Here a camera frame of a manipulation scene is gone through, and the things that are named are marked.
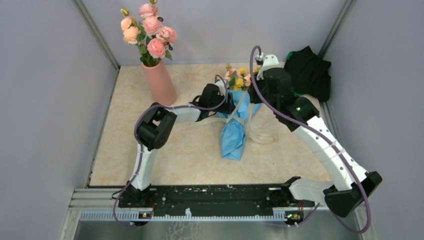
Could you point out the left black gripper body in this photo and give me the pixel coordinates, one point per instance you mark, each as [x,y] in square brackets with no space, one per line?
[225,108]

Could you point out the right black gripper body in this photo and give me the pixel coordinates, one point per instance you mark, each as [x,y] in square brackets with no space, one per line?
[260,85]

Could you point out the cream ribbon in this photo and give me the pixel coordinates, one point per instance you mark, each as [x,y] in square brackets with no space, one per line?
[255,136]

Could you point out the small yellow pink flower bouquet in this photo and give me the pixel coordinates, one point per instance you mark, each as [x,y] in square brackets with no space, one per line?
[237,79]

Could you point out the blue wrapping paper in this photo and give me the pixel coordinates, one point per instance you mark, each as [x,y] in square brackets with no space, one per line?
[233,136]

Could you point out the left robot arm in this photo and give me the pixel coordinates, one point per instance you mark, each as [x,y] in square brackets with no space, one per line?
[152,131]

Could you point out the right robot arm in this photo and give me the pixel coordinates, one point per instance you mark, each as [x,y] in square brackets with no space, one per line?
[351,184]

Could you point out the pink ceramic vase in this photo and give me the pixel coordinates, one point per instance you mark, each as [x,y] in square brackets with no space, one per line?
[160,84]

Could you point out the pink rose bunch in vase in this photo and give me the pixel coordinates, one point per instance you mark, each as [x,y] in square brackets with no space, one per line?
[153,39]

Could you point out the green cloth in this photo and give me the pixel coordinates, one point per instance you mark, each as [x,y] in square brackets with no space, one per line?
[289,55]

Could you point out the black cloth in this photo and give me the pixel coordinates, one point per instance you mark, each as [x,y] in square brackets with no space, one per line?
[309,74]

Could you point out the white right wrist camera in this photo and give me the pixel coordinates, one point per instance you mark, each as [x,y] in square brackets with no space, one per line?
[266,62]

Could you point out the right aluminium frame post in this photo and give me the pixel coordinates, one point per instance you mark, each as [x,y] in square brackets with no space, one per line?
[336,26]

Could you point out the aluminium frame post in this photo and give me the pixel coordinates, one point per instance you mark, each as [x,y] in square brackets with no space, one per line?
[96,33]
[336,26]

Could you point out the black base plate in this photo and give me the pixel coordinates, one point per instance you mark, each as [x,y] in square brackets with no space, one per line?
[219,200]

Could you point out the left aluminium frame post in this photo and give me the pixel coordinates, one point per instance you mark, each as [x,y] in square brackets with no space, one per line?
[96,33]

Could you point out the aluminium front rail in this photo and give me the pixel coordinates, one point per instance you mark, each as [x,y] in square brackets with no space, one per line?
[103,204]

